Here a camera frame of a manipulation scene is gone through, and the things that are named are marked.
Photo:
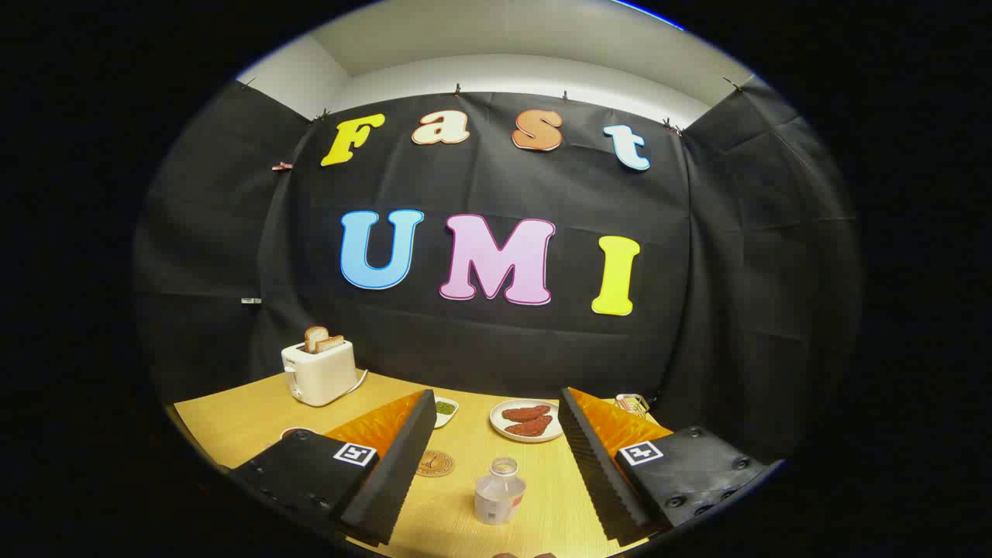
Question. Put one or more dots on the clear plastic juice bottle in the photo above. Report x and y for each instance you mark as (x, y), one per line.
(500, 496)

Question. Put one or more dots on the round wooden coaster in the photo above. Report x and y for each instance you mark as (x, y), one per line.
(435, 463)

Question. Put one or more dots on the white divided bean dish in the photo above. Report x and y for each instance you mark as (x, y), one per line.
(445, 409)

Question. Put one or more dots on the wooden table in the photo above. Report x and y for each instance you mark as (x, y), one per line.
(248, 418)

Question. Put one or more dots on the toast slice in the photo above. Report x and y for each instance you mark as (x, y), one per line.
(314, 337)
(332, 342)

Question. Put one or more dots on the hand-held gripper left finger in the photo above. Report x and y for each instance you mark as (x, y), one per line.
(391, 473)

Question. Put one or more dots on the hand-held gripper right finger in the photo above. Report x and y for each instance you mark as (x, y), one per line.
(597, 473)

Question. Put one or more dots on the black backdrop cloth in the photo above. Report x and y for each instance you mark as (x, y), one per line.
(496, 356)

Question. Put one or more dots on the white round plate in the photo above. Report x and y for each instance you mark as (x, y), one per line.
(500, 428)

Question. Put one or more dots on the white toaster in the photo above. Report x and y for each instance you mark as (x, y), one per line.
(322, 376)

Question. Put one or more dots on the red meat patty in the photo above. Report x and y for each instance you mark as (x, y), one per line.
(531, 426)
(527, 412)

